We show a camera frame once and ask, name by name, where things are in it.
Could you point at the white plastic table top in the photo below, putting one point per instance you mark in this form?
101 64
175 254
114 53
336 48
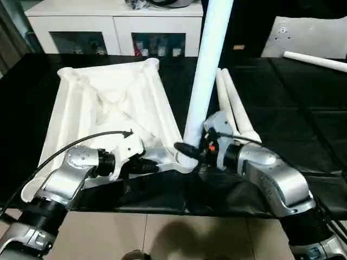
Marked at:
81 108

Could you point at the white plastic table leg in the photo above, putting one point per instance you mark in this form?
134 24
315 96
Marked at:
208 67
223 92
314 61
241 108

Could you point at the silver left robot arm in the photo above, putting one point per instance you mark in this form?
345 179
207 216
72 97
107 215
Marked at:
67 173

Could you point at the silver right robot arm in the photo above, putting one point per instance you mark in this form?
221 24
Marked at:
276 173

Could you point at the dark rounded robot foot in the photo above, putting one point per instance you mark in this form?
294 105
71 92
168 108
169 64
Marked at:
137 256

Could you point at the black quilted mat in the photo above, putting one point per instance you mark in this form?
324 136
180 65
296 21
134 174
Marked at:
298 108

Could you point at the small gold label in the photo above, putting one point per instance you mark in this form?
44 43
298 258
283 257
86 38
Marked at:
238 47

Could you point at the black cabinet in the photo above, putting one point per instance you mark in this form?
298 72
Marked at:
249 24

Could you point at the round grey dish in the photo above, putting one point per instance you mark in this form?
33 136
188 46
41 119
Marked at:
172 2

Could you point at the white sideboard with glass doors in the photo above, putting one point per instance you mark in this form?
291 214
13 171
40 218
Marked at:
108 19

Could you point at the pale panel with holes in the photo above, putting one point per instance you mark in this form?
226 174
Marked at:
306 35

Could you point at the grey brown curtain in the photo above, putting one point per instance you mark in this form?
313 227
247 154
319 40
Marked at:
11 32

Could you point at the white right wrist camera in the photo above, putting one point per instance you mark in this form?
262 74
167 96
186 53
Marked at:
218 122

